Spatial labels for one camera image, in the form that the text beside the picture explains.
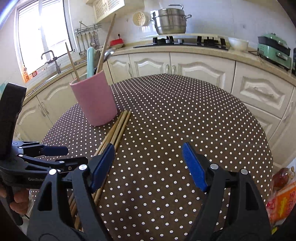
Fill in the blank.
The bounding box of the window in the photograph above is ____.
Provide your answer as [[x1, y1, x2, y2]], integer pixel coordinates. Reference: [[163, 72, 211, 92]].
[[14, 1, 75, 72]]

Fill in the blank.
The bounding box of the wall utensil rack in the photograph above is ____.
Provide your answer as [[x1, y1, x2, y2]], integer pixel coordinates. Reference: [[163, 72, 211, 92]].
[[74, 21, 101, 58]]

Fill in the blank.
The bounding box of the upper lattice cabinet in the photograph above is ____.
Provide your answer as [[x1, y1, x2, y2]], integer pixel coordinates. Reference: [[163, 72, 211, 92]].
[[86, 0, 125, 24]]

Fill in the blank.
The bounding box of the black gas stove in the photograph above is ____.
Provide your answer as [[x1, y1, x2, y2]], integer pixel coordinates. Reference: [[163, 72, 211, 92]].
[[133, 36, 229, 51]]

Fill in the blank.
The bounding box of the pink utensil holder cup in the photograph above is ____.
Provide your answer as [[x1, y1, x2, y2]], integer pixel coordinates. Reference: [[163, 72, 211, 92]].
[[70, 70, 117, 126]]

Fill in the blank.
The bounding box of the orange snack package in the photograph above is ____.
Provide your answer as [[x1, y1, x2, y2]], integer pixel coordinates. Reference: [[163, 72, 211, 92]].
[[266, 166, 295, 226]]

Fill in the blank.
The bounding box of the cream round strainer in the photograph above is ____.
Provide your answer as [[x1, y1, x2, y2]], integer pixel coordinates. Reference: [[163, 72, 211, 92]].
[[132, 11, 149, 27]]

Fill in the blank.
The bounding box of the green electric grill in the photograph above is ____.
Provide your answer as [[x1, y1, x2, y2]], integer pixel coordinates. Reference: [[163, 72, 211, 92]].
[[257, 33, 292, 71]]

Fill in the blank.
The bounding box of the kitchen faucet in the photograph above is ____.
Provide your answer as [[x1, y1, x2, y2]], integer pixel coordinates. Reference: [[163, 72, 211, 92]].
[[41, 50, 61, 74]]

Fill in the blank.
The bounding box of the red bowl on counter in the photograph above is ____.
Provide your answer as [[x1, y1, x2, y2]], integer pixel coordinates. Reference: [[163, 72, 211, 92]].
[[110, 38, 124, 49]]

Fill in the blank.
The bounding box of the teal handled utensil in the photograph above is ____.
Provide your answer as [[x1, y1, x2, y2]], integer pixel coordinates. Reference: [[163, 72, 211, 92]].
[[86, 47, 95, 78]]

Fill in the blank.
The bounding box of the wooden chopstick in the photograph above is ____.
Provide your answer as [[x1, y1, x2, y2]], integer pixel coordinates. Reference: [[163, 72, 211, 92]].
[[74, 111, 132, 230], [70, 110, 128, 217], [65, 42, 80, 82], [69, 112, 123, 208]]

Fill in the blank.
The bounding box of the left hand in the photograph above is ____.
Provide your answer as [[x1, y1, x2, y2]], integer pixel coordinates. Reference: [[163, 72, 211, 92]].
[[10, 188, 30, 214]]

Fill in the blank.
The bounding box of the brown polka dot tablecloth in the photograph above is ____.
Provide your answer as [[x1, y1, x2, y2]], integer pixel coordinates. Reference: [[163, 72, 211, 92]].
[[44, 74, 273, 240]]

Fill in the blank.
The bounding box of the stainless steel steamer pot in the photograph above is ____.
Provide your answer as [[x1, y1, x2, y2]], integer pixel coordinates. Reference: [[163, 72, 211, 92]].
[[151, 4, 192, 35]]

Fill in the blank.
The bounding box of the white bowl on counter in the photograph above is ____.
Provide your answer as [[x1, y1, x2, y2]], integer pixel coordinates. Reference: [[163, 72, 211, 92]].
[[228, 37, 248, 51]]

